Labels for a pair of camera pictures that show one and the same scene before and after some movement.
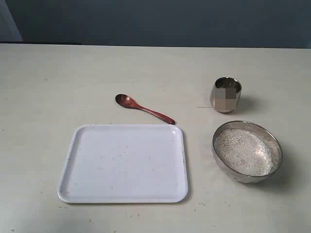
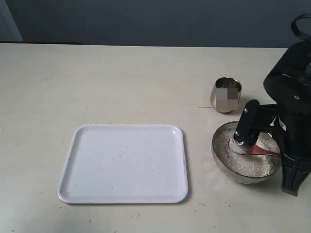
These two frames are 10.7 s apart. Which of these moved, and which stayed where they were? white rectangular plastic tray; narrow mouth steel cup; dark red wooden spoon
Moved: dark red wooden spoon
Stayed: white rectangular plastic tray; narrow mouth steel cup
